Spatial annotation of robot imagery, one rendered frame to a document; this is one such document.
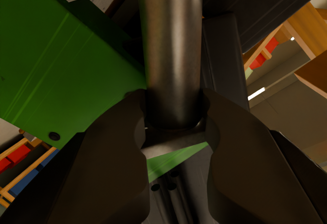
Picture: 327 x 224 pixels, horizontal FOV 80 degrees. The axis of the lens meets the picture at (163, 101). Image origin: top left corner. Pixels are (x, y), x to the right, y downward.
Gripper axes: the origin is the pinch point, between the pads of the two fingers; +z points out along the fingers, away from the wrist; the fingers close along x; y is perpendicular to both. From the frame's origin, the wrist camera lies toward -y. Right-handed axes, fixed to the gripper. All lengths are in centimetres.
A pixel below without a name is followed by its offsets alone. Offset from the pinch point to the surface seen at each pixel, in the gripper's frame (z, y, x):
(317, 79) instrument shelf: 36, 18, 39
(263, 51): 290, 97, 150
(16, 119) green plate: 2.6, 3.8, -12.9
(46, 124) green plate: 2.6, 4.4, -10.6
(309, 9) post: 70, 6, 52
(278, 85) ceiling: 579, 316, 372
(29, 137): 14.9, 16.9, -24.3
